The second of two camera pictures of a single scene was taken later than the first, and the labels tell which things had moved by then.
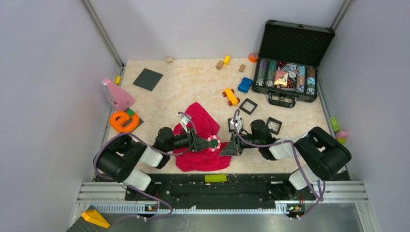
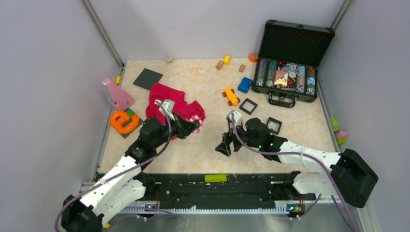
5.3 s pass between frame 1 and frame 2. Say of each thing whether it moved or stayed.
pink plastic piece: stayed
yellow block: stayed
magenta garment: moved
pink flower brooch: moved
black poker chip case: stayed
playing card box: stayed
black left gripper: moved
